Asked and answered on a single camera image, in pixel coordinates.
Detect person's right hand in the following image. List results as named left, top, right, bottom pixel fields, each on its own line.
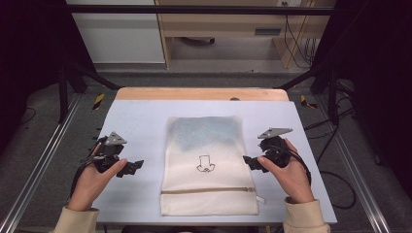
left=257, top=138, right=316, bottom=205

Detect person's left hand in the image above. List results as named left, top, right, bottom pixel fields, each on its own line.
left=66, top=143, right=129, bottom=212

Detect grey desk label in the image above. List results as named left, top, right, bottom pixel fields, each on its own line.
left=254, top=27, right=283, bottom=36

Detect black hanging cables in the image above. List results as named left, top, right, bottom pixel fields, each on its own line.
left=282, top=1, right=318, bottom=70

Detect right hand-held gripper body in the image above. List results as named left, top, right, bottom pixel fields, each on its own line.
left=257, top=127, right=294, bottom=170

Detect aluminium floor rail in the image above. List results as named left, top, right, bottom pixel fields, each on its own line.
left=0, top=92, right=83, bottom=233
left=314, top=94, right=392, bottom=233

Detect cream mesh laundry bag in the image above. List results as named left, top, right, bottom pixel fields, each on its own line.
left=159, top=115, right=267, bottom=217

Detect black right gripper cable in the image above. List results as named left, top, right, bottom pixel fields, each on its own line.
left=267, top=144, right=313, bottom=187

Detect light wooden desk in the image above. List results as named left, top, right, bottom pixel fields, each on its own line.
left=154, top=0, right=336, bottom=71

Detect dark curtain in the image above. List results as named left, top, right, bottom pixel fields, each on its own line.
left=0, top=0, right=96, bottom=156
left=311, top=0, right=412, bottom=197

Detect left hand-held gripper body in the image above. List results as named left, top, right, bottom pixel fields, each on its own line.
left=86, top=130, right=128, bottom=174

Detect white cabinet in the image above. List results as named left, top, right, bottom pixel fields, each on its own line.
left=65, top=0, right=166, bottom=65

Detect yellow-handled tool right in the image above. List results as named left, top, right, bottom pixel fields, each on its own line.
left=299, top=94, right=319, bottom=110

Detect black floor cable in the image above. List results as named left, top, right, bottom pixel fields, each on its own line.
left=303, top=107, right=358, bottom=211

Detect yellow-handled tool left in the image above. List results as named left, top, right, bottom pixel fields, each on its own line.
left=92, top=93, right=106, bottom=111

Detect black horizontal frame bar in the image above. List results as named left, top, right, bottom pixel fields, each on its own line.
left=62, top=4, right=339, bottom=17

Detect blue-grey garment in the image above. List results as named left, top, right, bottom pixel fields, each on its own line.
left=173, top=116, right=241, bottom=153

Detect yellow-handled tool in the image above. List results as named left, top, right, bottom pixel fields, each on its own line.
left=299, top=94, right=319, bottom=110
left=92, top=93, right=106, bottom=111

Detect black metal stand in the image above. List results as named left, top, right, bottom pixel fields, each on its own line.
left=57, top=61, right=121, bottom=124
left=275, top=62, right=342, bottom=126

